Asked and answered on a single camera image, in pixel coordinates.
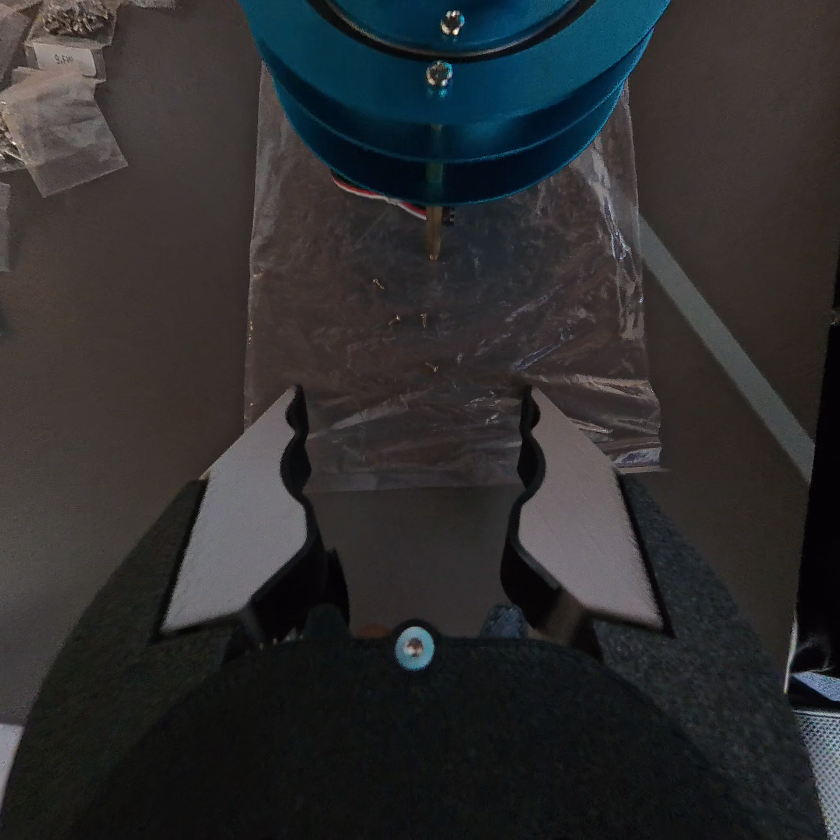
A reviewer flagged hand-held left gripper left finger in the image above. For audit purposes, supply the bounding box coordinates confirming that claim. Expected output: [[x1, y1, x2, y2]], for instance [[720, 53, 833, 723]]
[[157, 385, 350, 647]]

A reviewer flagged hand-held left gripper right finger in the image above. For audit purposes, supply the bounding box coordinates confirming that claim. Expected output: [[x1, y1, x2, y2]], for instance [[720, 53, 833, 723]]
[[500, 385, 665, 647]]

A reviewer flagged blue toy robot arm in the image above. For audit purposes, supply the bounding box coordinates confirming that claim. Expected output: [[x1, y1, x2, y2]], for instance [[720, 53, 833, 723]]
[[236, 0, 670, 263]]

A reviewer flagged large clear plastic bag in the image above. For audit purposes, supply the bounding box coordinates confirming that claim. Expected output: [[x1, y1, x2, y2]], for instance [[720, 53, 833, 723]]
[[243, 59, 664, 493]]

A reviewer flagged pile of small hardware bags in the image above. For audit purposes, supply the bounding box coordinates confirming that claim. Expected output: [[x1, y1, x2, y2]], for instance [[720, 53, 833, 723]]
[[0, 0, 129, 273]]

